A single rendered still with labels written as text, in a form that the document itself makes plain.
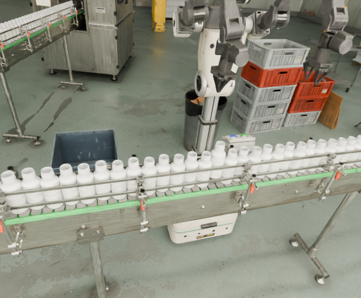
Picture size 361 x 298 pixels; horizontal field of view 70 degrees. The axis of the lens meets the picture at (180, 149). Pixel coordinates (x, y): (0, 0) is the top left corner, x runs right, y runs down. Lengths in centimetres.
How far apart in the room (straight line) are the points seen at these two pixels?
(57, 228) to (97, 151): 66
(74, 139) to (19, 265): 102
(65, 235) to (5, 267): 114
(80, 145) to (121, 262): 91
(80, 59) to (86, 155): 324
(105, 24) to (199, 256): 358
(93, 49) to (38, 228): 379
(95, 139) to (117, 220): 63
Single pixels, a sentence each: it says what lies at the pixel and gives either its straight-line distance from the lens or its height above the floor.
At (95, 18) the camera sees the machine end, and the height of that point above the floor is 96.
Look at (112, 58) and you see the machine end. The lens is 459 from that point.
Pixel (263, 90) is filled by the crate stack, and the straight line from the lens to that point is 332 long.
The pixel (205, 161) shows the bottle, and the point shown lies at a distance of 104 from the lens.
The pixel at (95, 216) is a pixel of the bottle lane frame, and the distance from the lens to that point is 108.
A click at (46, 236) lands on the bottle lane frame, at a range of 116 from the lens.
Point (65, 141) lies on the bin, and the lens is 160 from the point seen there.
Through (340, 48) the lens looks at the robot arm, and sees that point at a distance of 122.
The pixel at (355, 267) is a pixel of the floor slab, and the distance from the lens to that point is 258.
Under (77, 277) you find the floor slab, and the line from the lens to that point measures 206.
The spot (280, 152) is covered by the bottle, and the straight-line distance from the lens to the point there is 122.
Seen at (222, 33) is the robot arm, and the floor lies 158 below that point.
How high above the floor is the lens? 178
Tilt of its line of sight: 36 degrees down
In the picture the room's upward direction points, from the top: 7 degrees clockwise
